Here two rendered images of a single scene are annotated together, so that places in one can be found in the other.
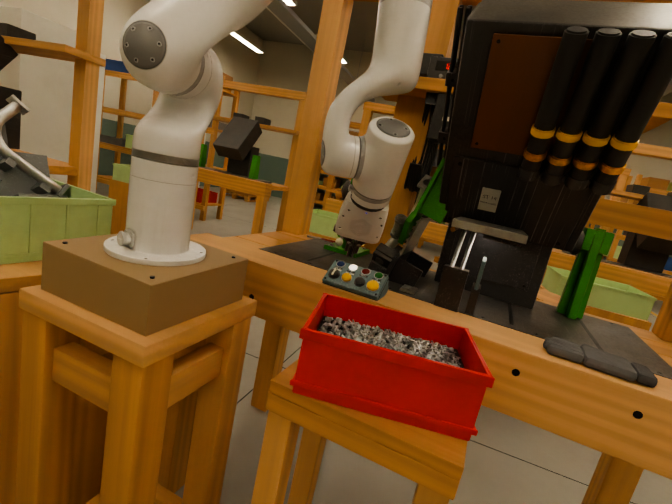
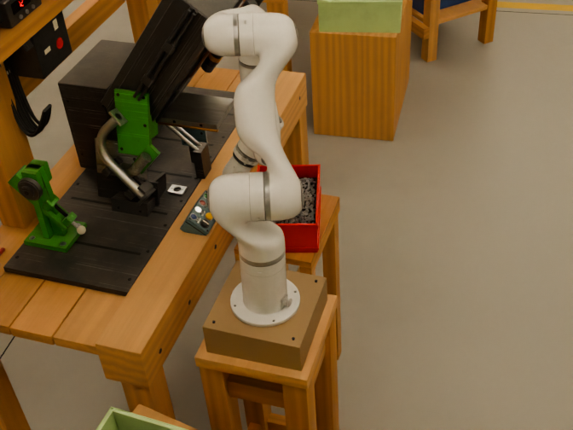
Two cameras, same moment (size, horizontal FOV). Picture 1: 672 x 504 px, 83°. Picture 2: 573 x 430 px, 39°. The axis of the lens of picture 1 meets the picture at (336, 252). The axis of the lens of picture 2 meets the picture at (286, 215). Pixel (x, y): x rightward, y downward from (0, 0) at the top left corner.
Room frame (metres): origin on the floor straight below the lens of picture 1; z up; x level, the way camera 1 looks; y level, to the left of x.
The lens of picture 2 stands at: (0.68, 1.91, 2.54)
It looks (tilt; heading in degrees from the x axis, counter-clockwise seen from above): 40 degrees down; 270
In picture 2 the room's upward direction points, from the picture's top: 4 degrees counter-clockwise
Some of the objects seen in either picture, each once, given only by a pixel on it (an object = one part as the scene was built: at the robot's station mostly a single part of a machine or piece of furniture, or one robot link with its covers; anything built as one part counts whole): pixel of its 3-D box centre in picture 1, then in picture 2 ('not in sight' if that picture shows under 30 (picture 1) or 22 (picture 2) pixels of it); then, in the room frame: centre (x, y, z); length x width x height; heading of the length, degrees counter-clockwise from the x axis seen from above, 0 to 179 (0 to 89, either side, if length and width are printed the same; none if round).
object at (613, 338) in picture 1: (442, 290); (145, 172); (1.15, -0.35, 0.89); 1.10 x 0.42 x 0.02; 69
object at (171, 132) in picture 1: (180, 99); (246, 215); (0.78, 0.36, 1.25); 0.19 x 0.12 x 0.24; 179
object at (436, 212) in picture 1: (439, 196); (137, 118); (1.12, -0.26, 1.17); 0.13 x 0.12 x 0.20; 69
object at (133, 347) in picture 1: (151, 303); (268, 329); (0.75, 0.36, 0.83); 0.32 x 0.32 x 0.04; 70
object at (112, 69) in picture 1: (159, 136); not in sight; (6.49, 3.28, 1.13); 2.48 x 0.54 x 2.27; 73
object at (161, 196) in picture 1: (161, 207); (263, 276); (0.75, 0.36, 1.04); 0.19 x 0.19 x 0.18
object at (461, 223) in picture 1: (489, 228); (171, 108); (1.03, -0.39, 1.11); 0.39 x 0.16 x 0.03; 159
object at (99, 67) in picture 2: (495, 240); (113, 107); (1.24, -0.50, 1.07); 0.30 x 0.18 x 0.34; 69
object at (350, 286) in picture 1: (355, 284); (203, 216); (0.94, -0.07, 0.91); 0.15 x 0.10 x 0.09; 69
